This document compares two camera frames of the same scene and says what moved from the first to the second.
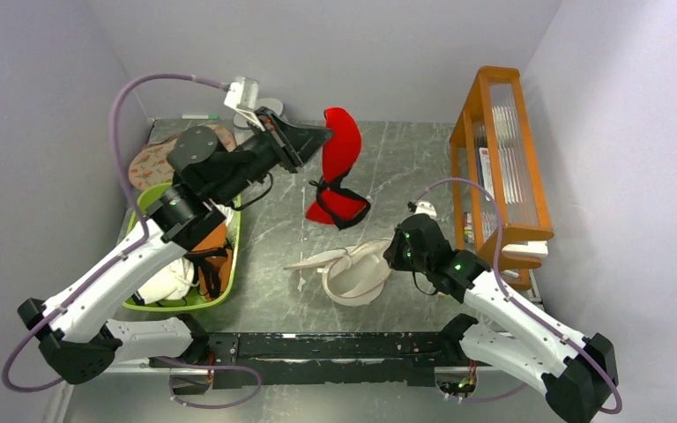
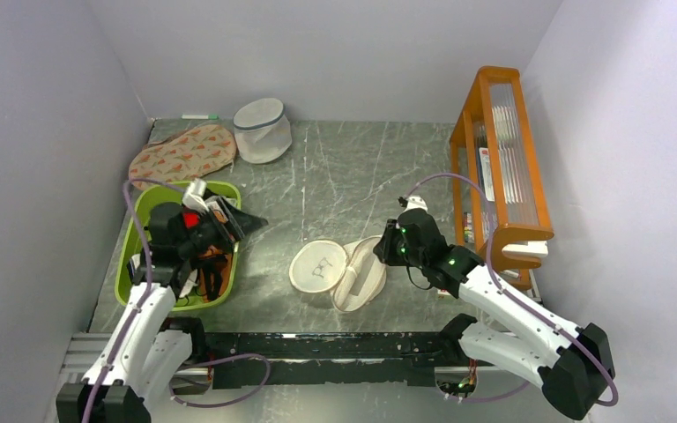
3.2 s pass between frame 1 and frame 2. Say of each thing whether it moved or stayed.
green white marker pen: stayed
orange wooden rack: stayed
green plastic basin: stayed
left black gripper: moved
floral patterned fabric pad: stayed
